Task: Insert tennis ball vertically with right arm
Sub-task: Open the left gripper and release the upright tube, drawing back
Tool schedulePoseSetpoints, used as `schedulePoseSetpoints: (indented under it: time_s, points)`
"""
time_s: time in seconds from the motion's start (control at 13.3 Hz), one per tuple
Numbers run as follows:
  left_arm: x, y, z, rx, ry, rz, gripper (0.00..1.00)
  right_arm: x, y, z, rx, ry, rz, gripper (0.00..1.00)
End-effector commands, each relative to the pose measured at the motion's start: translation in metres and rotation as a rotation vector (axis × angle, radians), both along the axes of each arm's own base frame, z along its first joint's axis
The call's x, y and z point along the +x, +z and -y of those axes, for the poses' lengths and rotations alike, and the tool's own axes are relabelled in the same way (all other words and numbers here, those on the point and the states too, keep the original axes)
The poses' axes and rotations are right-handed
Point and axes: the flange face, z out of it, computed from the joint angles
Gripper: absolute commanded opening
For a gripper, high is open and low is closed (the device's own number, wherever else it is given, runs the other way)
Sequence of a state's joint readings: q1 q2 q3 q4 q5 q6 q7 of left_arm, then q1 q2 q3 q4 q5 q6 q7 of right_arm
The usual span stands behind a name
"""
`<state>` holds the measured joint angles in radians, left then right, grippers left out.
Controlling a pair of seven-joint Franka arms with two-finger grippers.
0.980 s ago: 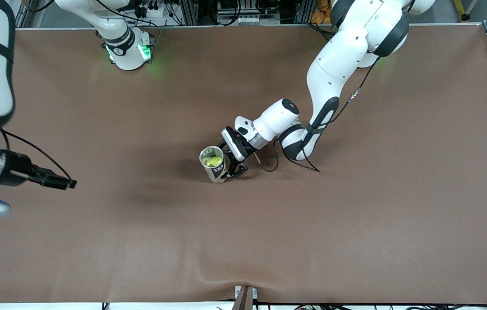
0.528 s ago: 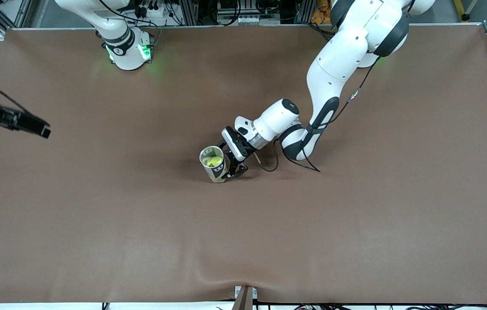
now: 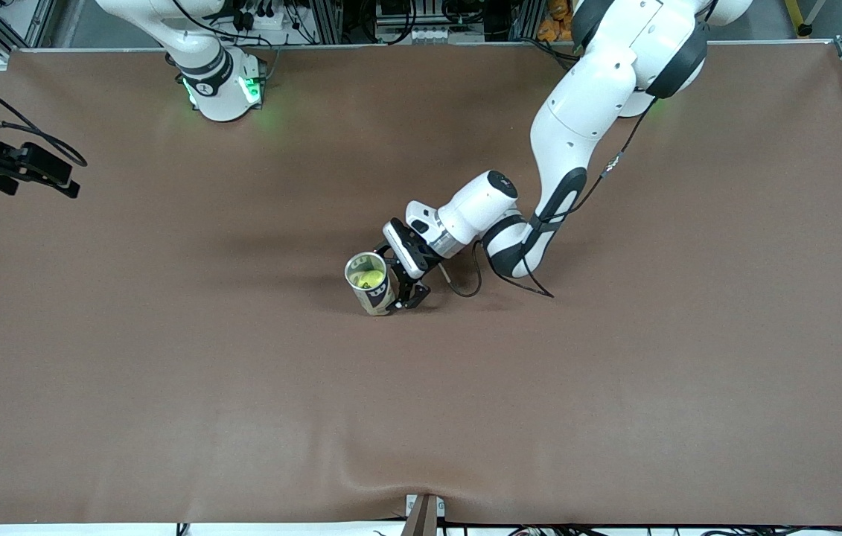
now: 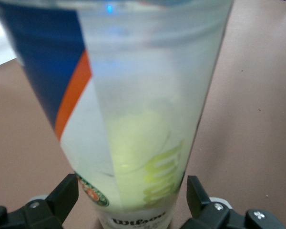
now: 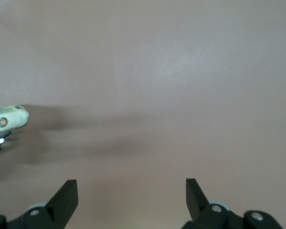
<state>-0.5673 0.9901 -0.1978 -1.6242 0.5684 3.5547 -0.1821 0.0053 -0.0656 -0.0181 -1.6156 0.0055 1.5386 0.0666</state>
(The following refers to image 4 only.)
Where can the yellow tennis ball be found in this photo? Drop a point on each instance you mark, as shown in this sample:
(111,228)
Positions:
(138,143)

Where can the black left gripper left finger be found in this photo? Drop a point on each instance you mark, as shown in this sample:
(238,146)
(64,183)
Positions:
(52,210)

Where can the Wilson tennis ball can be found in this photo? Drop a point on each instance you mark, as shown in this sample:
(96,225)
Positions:
(145,71)

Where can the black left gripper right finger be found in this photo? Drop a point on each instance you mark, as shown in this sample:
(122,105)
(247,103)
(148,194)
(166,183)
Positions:
(205,214)

